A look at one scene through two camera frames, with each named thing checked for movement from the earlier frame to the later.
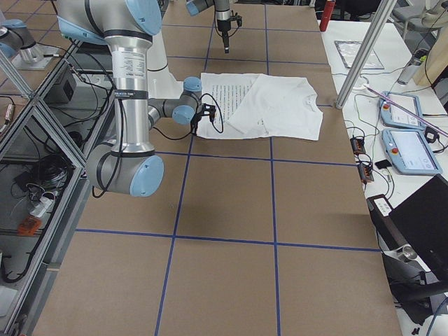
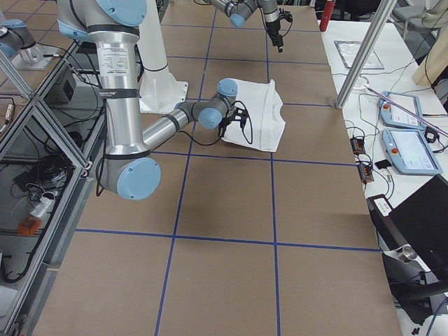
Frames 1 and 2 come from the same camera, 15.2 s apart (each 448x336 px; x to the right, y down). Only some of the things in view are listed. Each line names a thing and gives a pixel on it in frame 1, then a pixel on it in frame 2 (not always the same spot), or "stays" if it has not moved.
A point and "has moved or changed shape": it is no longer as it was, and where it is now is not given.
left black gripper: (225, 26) → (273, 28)
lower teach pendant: (410, 151) stays
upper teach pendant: (393, 115) stays
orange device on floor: (29, 226) stays
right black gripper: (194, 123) → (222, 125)
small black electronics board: (358, 145) stays
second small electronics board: (365, 173) stays
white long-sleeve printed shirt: (256, 104) has moved or changed shape
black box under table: (64, 89) stays
